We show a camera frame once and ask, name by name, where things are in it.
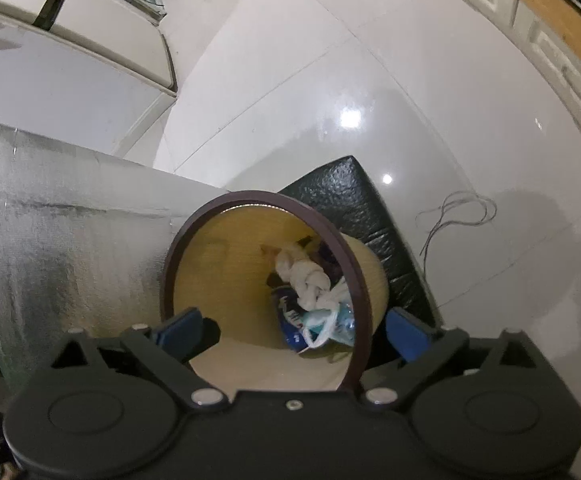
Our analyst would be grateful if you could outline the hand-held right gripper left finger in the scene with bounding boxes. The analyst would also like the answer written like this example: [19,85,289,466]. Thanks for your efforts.
[45,307,226,408]

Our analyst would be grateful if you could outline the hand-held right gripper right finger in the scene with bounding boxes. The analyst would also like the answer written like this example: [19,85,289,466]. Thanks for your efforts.
[363,307,539,408]

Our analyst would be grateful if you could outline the yellow trash bin brown rim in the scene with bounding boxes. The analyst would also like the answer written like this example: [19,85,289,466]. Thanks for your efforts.
[160,190,389,393]

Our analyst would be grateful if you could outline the blue snack packet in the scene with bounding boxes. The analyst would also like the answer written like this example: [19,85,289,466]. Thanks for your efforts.
[270,284,321,353]

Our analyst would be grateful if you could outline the white teal plastic wrapper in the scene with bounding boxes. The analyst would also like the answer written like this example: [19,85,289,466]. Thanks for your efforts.
[301,280,359,348]

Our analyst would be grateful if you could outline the white knotted cloth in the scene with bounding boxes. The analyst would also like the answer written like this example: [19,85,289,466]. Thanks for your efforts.
[274,245,331,311]

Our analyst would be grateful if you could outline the black leather cushion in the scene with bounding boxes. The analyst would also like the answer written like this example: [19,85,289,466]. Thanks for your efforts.
[276,155,444,366]

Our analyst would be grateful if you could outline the white refrigerator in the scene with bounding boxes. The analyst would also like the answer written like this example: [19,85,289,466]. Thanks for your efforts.
[0,0,178,158]

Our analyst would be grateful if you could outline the wooden bench white drawers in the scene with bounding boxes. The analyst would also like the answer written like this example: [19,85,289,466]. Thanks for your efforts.
[415,0,581,156]

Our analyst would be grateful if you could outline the thin wire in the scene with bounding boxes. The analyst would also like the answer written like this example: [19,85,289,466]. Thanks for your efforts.
[415,191,499,261]

